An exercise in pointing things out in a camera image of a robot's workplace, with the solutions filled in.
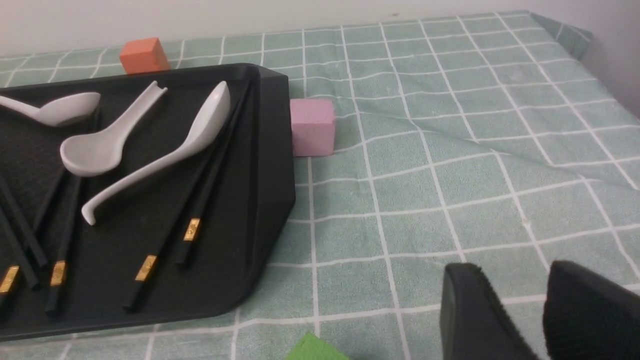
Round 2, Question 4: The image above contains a white ceramic spoon left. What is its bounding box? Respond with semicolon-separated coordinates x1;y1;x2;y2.
0;92;101;128

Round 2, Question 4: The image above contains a white ceramic spoon right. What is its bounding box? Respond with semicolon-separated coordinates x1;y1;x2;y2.
81;80;231;226

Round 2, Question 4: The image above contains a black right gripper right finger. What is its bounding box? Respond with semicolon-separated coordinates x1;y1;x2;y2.
542;260;640;360

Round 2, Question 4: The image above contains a white ceramic spoon middle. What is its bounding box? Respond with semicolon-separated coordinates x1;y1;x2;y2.
59;80;168;178

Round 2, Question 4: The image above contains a white ceramic spoon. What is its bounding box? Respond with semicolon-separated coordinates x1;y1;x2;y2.
0;92;101;128
81;80;231;226
59;80;168;178

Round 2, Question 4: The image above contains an orange foam block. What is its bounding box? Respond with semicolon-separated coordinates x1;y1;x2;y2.
119;37;170;75

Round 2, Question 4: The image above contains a black plastic tray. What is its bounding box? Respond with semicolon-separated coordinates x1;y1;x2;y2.
1;63;297;342

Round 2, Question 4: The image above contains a green foam block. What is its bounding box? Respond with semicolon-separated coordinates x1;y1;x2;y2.
285;332;350;360

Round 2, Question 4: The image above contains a green checkered tablecloth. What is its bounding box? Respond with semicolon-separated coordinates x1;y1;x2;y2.
1;11;639;360

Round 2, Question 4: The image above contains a pink foam block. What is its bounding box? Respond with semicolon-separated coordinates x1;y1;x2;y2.
289;98;336;157

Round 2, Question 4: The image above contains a black chopstick gold band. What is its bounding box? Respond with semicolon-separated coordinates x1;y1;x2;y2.
1;167;67;306
174;82;250;268
122;95;248;312
45;176;83;317

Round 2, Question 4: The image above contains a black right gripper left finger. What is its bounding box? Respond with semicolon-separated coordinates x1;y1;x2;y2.
439;263;538;360

